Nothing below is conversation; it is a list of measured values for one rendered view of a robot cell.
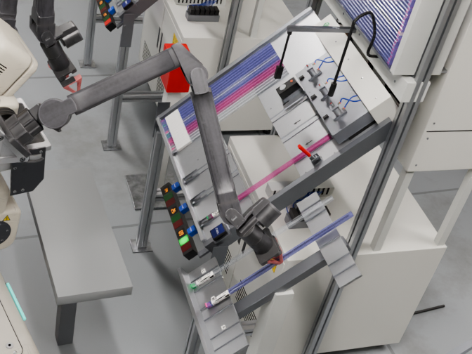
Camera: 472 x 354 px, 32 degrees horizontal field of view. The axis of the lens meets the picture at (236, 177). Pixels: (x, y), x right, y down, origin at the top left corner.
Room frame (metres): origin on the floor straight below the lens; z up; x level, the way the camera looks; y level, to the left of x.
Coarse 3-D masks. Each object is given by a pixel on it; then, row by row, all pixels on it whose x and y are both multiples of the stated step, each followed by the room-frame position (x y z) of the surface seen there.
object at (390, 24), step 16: (352, 0) 2.41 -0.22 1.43; (368, 0) 2.33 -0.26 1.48; (384, 0) 2.26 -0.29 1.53; (400, 0) 2.19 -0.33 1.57; (352, 16) 2.39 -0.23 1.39; (368, 16) 2.31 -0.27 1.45; (384, 16) 2.23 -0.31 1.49; (400, 16) 2.16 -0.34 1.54; (368, 32) 2.28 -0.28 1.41; (384, 32) 2.21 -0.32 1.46; (400, 32) 2.14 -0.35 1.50; (384, 48) 2.18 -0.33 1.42
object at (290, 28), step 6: (288, 30) 2.29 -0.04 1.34; (294, 30) 2.30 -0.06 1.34; (300, 30) 2.31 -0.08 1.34; (306, 30) 2.32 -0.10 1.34; (312, 30) 2.33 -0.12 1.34; (318, 30) 2.34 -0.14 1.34; (324, 30) 2.35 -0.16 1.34; (330, 30) 2.36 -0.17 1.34; (336, 30) 2.37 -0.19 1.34; (342, 30) 2.38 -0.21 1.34; (348, 30) 2.39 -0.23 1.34; (354, 30) 2.39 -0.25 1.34
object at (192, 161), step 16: (192, 144) 2.35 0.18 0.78; (192, 160) 2.28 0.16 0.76; (192, 176) 2.21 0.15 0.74; (208, 176) 2.19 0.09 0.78; (240, 176) 2.14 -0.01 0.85; (192, 192) 2.14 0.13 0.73; (208, 192) 2.12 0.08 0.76; (240, 192) 2.08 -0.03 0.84; (208, 208) 2.06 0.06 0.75; (208, 224) 2.00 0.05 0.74
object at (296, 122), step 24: (312, 24) 2.68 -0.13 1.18; (288, 48) 2.61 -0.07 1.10; (312, 48) 2.57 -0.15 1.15; (264, 96) 2.44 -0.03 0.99; (288, 120) 2.29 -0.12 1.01; (312, 120) 2.26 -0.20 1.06; (288, 144) 2.20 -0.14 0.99; (312, 144) 2.16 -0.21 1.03; (336, 144) 2.13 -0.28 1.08; (312, 168) 2.07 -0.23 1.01
